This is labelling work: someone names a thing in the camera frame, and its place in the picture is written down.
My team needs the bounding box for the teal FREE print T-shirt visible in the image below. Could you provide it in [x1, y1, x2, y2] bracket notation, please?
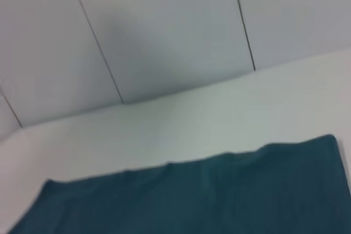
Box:
[8, 134, 351, 234]

